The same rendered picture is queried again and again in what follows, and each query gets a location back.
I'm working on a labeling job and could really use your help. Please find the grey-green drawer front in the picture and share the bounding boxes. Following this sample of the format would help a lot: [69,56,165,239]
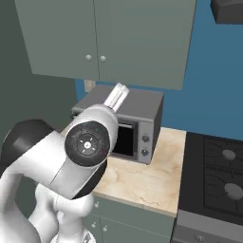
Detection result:
[90,195,177,239]

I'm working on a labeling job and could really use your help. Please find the beige wall socket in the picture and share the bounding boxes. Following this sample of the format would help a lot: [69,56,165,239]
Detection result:
[83,79,96,93]

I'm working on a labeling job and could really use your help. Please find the dark green tall side panel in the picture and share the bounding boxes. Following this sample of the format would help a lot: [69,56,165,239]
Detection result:
[0,0,79,219]

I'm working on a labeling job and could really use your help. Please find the black hob stove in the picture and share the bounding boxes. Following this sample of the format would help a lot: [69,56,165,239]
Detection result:
[171,131,243,243]

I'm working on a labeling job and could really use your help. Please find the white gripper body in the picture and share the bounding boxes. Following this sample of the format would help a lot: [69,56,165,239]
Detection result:
[103,82,130,113]

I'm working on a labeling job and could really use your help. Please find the grey toaster oven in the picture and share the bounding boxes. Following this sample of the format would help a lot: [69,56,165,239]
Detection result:
[70,84,165,165]

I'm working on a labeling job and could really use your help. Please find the dark grey range hood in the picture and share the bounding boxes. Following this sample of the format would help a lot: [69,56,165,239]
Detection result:
[210,0,243,26]

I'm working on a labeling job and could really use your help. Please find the grey-green base cupboard door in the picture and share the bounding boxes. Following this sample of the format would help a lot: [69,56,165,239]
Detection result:
[100,216,175,243]
[83,214,103,243]

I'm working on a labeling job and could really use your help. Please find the grey-green wall cupboard door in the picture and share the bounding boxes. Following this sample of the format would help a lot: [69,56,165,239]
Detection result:
[93,0,198,91]
[13,0,101,81]

